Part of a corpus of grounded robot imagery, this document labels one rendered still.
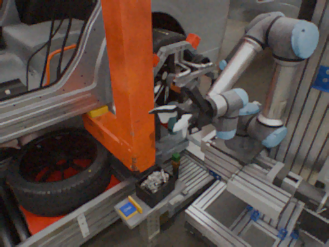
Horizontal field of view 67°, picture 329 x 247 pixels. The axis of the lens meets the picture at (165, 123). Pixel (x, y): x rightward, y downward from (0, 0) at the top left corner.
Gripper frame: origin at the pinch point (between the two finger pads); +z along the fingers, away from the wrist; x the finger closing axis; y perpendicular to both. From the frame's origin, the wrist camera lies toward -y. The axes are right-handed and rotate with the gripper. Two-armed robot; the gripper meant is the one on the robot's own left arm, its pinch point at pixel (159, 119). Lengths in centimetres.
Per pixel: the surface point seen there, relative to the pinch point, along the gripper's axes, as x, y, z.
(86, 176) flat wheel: 73, 64, 16
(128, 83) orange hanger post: 47.9, 3.0, -10.2
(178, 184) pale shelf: 43, 74, -32
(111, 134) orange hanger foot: 80, 45, -6
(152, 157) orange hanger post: 58, 58, -23
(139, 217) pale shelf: 34, 75, 0
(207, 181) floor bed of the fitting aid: 65, 108, -74
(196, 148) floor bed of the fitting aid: 103, 103, -92
